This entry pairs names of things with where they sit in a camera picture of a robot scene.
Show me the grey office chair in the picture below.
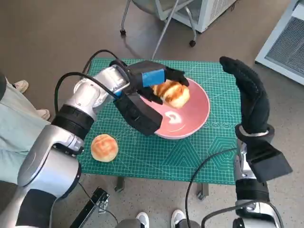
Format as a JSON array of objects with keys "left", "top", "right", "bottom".
[{"left": 120, "top": 0, "right": 198, "bottom": 48}]

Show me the white vented unit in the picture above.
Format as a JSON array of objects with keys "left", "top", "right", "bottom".
[{"left": 255, "top": 0, "right": 304, "bottom": 86}]

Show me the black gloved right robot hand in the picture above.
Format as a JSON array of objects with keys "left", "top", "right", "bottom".
[{"left": 219, "top": 56, "right": 271, "bottom": 136}]

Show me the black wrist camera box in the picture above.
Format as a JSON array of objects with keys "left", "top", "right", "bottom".
[
  {"left": 247, "top": 141, "right": 293, "bottom": 183},
  {"left": 113, "top": 92, "right": 163, "bottom": 137}
]

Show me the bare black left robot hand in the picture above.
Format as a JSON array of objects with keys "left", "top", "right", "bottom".
[{"left": 127, "top": 60, "right": 190, "bottom": 105}]

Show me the round toy bread bun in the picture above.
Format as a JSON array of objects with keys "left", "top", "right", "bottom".
[{"left": 91, "top": 133, "right": 119, "bottom": 162}]

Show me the grey metal pole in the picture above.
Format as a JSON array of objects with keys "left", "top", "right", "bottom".
[{"left": 151, "top": 0, "right": 180, "bottom": 60}]

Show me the person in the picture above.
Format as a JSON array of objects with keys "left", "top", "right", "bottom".
[{"left": 0, "top": 71, "right": 52, "bottom": 183}]

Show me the person's white shoe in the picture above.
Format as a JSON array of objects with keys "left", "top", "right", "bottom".
[
  {"left": 37, "top": 109, "right": 50, "bottom": 120},
  {"left": 14, "top": 80, "right": 29, "bottom": 93}
]

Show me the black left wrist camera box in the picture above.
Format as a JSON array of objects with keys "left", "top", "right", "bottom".
[{"left": 113, "top": 92, "right": 163, "bottom": 137}]

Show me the green cutting mat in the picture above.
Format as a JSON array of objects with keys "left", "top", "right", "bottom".
[{"left": 79, "top": 57, "right": 243, "bottom": 186}]

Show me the striped toy bread roll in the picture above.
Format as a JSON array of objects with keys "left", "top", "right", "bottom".
[{"left": 152, "top": 79, "right": 190, "bottom": 110}]

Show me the black metal bracket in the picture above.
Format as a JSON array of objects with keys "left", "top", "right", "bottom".
[{"left": 70, "top": 187, "right": 110, "bottom": 228}]

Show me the pink bowl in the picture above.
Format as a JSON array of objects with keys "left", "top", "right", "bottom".
[{"left": 140, "top": 77, "right": 211, "bottom": 140}]

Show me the black table leg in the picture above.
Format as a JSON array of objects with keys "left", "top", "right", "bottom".
[
  {"left": 196, "top": 182, "right": 209, "bottom": 201},
  {"left": 114, "top": 176, "right": 125, "bottom": 193}
]

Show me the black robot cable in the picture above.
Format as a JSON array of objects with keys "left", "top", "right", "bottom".
[
  {"left": 201, "top": 204, "right": 238, "bottom": 228},
  {"left": 185, "top": 147, "right": 238, "bottom": 228},
  {"left": 82, "top": 49, "right": 121, "bottom": 74},
  {"left": 54, "top": 72, "right": 121, "bottom": 119}
]

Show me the white mesh cabinet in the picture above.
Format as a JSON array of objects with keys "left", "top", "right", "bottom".
[{"left": 171, "top": 0, "right": 238, "bottom": 34}]

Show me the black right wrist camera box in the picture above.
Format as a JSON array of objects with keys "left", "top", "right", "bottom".
[{"left": 247, "top": 141, "right": 293, "bottom": 183}]

